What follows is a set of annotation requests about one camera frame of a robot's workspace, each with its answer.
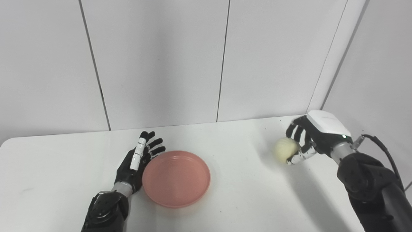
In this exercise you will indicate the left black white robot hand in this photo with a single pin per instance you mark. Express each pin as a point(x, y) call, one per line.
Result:
point(136, 162)

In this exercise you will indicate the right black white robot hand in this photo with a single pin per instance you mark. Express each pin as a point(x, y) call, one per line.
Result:
point(318, 133)

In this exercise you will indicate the white steamed bun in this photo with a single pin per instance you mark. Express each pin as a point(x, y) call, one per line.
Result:
point(285, 149)

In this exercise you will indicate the pink round plate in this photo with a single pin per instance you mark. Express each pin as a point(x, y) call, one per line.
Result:
point(176, 178)

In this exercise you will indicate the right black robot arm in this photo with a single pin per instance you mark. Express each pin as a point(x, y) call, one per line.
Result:
point(373, 187)

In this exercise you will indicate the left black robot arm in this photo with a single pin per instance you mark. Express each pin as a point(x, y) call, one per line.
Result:
point(107, 209)

